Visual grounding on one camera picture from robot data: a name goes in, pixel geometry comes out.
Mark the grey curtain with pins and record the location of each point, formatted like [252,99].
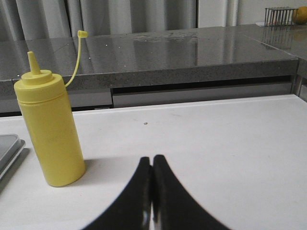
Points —
[40,19]

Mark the yellow squeeze bottle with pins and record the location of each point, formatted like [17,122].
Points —
[45,106]

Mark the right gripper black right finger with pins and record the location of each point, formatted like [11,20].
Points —
[174,208]

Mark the grey digital kitchen scale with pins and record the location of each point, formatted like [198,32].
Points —
[10,148]

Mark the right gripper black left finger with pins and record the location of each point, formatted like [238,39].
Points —
[131,210]

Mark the yellow lemon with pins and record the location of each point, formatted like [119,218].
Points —
[300,15]

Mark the grey stone counter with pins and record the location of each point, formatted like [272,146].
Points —
[190,65]

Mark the metal wire rack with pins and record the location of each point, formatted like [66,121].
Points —
[279,16]

